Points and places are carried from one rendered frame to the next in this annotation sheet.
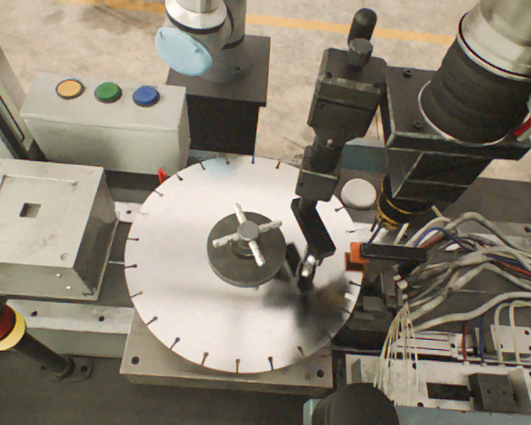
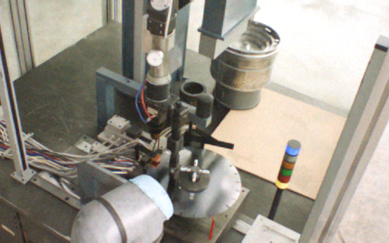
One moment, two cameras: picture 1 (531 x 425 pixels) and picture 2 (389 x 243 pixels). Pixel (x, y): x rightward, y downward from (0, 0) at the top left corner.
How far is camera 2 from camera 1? 151 cm
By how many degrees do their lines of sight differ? 78
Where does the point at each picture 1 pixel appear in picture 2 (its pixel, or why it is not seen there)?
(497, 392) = (134, 129)
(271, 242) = (184, 174)
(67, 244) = (259, 223)
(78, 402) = (265, 211)
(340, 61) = (181, 109)
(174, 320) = (229, 171)
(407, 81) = (164, 104)
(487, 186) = (25, 204)
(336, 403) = (209, 101)
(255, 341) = (206, 155)
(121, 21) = not seen: outside the picture
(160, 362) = not seen: hidden behind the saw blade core
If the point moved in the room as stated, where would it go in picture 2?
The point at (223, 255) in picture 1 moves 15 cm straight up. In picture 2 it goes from (204, 178) to (209, 146)
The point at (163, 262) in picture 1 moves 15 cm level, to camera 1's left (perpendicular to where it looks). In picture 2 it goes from (226, 187) to (264, 209)
